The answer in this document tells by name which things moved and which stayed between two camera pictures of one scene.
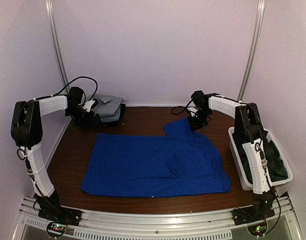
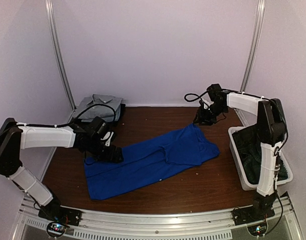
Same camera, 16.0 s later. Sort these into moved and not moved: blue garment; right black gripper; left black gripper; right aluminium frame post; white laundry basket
Moved: blue garment; right black gripper; left black gripper
Not moved: white laundry basket; right aluminium frame post
